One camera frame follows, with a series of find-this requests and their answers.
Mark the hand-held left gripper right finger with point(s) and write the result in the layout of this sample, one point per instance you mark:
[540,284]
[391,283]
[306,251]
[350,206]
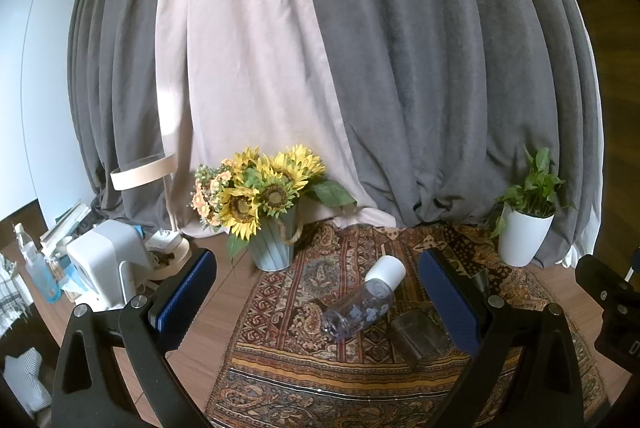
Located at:
[450,303]

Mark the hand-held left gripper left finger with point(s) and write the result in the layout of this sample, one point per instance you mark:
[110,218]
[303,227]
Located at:
[182,303]

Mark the smoky clear glass cup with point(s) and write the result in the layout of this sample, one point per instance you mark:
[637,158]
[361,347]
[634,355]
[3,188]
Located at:
[417,338]

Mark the small grey metal cone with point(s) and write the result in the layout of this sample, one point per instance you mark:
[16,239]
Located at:
[481,280]

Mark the clear floral bottle white cap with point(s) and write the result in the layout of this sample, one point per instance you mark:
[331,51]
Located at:
[365,303]

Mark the white countertop appliance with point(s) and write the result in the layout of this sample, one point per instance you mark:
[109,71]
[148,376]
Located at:
[107,258]

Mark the white plant pot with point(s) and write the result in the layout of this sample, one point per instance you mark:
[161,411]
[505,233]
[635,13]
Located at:
[522,240]

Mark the pale blue ribbed bucket vase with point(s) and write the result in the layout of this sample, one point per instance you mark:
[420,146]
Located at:
[272,250]

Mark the sunflower bouquet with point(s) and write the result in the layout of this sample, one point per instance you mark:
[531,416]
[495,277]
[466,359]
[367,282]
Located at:
[260,193]

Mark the green potted plant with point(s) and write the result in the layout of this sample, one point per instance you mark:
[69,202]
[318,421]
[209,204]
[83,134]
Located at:
[532,193]

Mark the stack of books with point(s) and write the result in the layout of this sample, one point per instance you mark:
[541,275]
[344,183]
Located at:
[67,225]

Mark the white sheer curtain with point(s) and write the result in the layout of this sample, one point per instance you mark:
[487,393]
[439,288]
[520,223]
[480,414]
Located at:
[587,167]

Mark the clear bottle with blue liquid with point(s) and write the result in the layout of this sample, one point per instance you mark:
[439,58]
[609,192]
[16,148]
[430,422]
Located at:
[39,275]

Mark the patterned paisley table cloth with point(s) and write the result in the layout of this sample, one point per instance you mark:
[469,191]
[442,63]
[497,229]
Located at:
[320,383]

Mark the white striped cushion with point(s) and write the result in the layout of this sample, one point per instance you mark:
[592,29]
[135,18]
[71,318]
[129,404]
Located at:
[27,378]

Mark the grey curtain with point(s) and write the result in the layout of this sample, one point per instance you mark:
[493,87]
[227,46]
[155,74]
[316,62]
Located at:
[450,82]
[115,82]

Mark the beige curtain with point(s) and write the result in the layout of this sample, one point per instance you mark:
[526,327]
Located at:
[240,72]

